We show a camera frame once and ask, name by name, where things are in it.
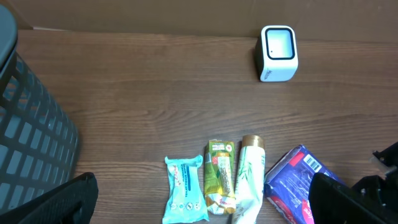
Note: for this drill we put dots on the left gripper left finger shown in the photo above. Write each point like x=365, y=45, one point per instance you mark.
x=72, y=202

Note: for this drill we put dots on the white tube gold cap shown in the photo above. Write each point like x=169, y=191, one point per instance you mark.
x=249, y=189

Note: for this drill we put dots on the purple snack package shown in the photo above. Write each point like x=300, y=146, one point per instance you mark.
x=287, y=184

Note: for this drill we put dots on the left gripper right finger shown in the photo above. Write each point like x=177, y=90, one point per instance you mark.
x=334, y=202

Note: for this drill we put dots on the green drink carton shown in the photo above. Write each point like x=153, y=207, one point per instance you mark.
x=218, y=185

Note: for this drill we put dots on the teal snack pouch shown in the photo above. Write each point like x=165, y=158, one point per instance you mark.
x=186, y=203

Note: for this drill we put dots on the grey plastic mesh basket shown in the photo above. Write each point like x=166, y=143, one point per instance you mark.
x=39, y=142

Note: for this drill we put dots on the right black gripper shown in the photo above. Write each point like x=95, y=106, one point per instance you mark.
x=379, y=194

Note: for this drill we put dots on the white barcode scanner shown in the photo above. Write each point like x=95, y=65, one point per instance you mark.
x=275, y=54

